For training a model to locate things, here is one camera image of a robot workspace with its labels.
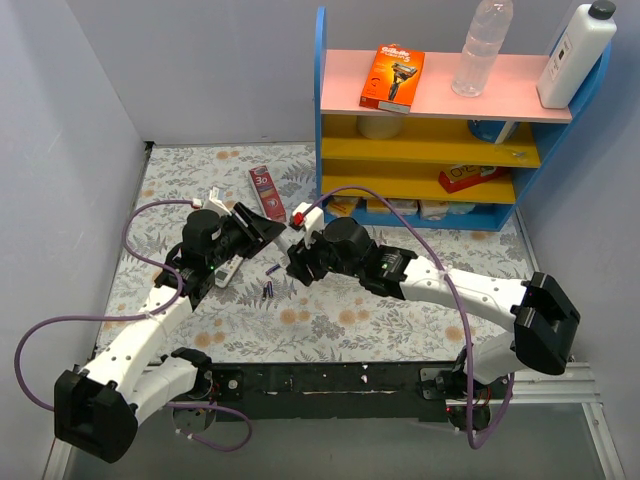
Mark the white remote control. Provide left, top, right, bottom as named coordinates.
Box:
left=214, top=256, right=243, bottom=288
left=273, top=232, right=294, bottom=257

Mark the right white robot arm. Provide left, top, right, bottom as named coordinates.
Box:
left=286, top=218, right=580, bottom=398

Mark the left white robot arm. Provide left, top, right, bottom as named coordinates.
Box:
left=54, top=203, right=285, bottom=463

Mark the yellow orange box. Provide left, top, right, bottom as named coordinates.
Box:
left=325, top=196, right=360, bottom=218

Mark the red toothpaste box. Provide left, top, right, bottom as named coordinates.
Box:
left=249, top=166, right=287, bottom=223

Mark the floral table mat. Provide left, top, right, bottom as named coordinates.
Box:
left=96, top=144, right=500, bottom=363

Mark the white cup on shelf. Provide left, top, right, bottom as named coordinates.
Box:
left=356, top=115, right=404, bottom=140

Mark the red box on shelf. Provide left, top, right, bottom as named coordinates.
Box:
left=438, top=164, right=510, bottom=194

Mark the blue yellow pink shelf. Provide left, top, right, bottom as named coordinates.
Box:
left=314, top=9, right=610, bottom=231

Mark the orange razor box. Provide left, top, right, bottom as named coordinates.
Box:
left=359, top=44, right=425, bottom=114

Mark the blue white container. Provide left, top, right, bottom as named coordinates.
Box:
left=467, top=120, right=520, bottom=144

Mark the clear plastic water bottle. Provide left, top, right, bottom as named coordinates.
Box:
left=451, top=0, right=514, bottom=98

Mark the white bottle black cap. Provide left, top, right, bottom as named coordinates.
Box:
left=536, top=0, right=617, bottom=109

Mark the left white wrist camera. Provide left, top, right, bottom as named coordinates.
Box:
left=202, top=187, right=231, bottom=217

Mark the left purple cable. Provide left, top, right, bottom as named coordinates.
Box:
left=13, top=198, right=204, bottom=414

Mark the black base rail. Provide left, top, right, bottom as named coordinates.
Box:
left=199, top=360, right=494, bottom=431

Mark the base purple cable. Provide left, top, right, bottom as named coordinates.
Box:
left=167, top=401, right=254, bottom=453

